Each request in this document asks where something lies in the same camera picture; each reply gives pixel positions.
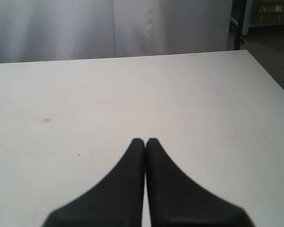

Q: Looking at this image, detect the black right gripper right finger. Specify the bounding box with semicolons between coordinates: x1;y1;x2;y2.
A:
145;138;254;227

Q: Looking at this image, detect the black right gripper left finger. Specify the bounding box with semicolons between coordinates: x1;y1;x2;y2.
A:
43;138;145;227

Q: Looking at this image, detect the white backdrop curtain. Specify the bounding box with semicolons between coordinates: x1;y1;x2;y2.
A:
0;0;232;63

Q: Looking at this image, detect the blue metal shelf rack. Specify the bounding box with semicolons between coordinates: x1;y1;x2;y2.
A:
230;0;284;50

